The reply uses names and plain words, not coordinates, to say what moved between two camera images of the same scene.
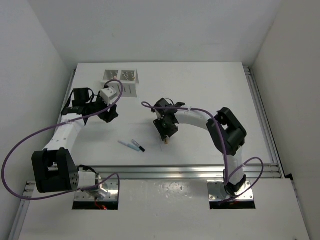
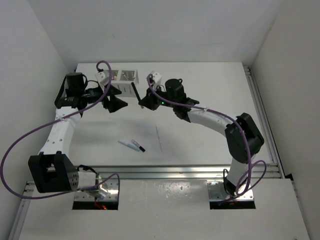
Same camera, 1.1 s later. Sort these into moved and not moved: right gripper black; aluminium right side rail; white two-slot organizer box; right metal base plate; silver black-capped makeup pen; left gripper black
Moved: right gripper black; left gripper black
Not moved: aluminium right side rail; right metal base plate; silver black-capped makeup pen; white two-slot organizer box
